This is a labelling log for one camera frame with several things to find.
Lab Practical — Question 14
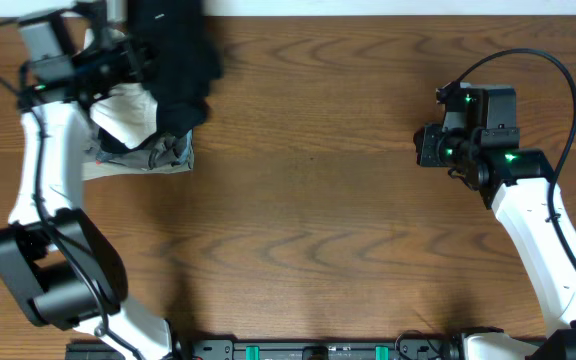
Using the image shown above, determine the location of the black t-shirt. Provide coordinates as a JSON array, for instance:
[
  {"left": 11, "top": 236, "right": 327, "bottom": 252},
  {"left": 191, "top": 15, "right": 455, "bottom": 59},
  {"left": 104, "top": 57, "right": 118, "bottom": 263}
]
[{"left": 127, "top": 0, "right": 223, "bottom": 137}]

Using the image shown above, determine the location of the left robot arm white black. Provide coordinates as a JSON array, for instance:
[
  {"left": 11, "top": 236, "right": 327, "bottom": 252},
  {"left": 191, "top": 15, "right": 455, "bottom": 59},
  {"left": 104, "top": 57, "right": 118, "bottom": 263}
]
[{"left": 0, "top": 39, "right": 183, "bottom": 359}]

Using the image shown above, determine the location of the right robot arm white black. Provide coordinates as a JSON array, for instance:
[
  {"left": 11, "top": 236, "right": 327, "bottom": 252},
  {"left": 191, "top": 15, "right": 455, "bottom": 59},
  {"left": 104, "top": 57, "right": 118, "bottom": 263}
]
[{"left": 413, "top": 124, "right": 576, "bottom": 359}]

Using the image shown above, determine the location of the white folded garment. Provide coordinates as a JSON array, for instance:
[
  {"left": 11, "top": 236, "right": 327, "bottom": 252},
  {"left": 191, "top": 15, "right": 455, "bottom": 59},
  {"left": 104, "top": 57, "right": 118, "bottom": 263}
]
[{"left": 90, "top": 83, "right": 158, "bottom": 148}]

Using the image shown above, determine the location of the black folded garment in pile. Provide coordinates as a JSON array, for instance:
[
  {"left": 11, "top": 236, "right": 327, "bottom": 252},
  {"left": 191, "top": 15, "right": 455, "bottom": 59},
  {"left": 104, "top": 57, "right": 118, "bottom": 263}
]
[{"left": 97, "top": 129, "right": 157, "bottom": 154}]

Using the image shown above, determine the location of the grey folded garment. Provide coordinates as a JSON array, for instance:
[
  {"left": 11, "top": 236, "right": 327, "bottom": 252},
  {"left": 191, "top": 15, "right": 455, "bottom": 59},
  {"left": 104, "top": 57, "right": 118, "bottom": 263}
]
[{"left": 82, "top": 130, "right": 194, "bottom": 180}]

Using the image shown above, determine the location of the black right camera cable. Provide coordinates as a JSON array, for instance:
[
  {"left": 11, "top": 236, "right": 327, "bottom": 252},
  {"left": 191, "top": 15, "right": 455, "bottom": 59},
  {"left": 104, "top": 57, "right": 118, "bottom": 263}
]
[{"left": 437, "top": 47, "right": 576, "bottom": 326}]

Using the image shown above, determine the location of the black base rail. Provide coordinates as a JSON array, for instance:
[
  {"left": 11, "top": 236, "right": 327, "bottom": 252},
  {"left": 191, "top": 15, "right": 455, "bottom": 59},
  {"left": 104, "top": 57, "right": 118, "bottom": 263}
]
[{"left": 65, "top": 337, "right": 469, "bottom": 360}]

